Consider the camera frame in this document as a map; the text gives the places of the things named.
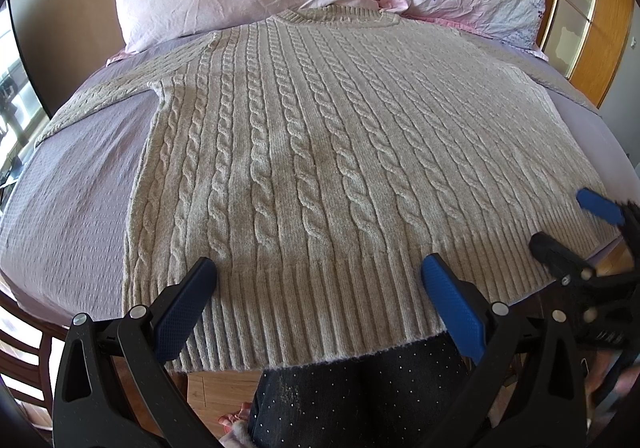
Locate beige cable-knit sweater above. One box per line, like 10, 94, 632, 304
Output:
46, 7, 616, 372

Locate person's right hand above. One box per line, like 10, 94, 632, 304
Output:
585, 350, 639, 438

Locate wooden chair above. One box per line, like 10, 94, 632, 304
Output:
1, 292, 66, 438

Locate dark dotted trousers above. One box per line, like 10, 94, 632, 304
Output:
247, 333, 470, 447

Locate wooden headboard with glass panels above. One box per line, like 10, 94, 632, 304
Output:
537, 0, 634, 108

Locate window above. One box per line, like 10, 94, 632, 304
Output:
0, 0, 50, 206

